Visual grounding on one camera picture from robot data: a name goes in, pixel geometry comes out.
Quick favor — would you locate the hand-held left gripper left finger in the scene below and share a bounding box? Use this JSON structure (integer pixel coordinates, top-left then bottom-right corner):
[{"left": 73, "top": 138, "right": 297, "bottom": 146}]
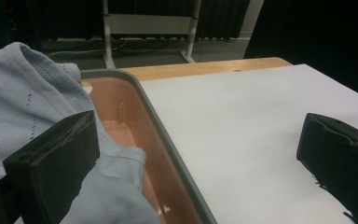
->
[{"left": 3, "top": 110, "right": 101, "bottom": 224}]

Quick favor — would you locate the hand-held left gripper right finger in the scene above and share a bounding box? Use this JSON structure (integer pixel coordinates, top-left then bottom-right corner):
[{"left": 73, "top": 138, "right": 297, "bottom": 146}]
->
[{"left": 296, "top": 112, "right": 358, "bottom": 224}]

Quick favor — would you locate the light blue knit garment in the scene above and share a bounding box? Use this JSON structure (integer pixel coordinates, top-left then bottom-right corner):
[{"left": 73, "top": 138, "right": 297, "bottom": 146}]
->
[{"left": 0, "top": 41, "right": 163, "bottom": 224}]

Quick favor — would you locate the pink basket with grey rim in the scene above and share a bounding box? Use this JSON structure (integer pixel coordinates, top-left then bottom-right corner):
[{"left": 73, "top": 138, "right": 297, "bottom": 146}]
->
[{"left": 79, "top": 68, "right": 219, "bottom": 224}]

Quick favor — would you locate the white table mat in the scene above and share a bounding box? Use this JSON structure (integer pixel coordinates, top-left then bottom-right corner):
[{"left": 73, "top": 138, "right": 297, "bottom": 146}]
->
[{"left": 139, "top": 63, "right": 358, "bottom": 224}]

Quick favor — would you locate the white metal stand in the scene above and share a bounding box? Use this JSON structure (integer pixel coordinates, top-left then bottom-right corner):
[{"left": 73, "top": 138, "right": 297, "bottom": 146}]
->
[{"left": 102, "top": 0, "right": 203, "bottom": 70}]

